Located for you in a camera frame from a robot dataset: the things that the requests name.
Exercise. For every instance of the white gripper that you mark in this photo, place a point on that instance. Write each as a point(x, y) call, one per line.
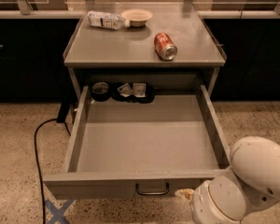
point(200, 202)

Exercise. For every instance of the grey top drawer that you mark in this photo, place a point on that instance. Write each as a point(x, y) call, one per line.
point(125, 150)

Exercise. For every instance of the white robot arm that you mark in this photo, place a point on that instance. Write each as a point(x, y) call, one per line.
point(250, 184)

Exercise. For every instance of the grey metal drawer cabinet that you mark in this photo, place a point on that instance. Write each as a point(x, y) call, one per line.
point(132, 48)

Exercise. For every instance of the blue tape cross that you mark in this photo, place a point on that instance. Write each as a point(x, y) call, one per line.
point(57, 213)

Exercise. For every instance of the black tape roll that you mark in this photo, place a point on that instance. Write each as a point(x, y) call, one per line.
point(100, 91)

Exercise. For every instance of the red soda can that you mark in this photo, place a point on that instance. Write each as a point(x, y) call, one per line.
point(165, 47)

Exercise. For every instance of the beige paper bowl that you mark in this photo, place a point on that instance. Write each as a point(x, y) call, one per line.
point(137, 17)

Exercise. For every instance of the clear plastic water bottle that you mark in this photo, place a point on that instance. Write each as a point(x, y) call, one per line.
point(107, 20)

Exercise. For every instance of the white long counter rail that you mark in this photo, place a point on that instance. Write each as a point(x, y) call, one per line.
point(206, 14)

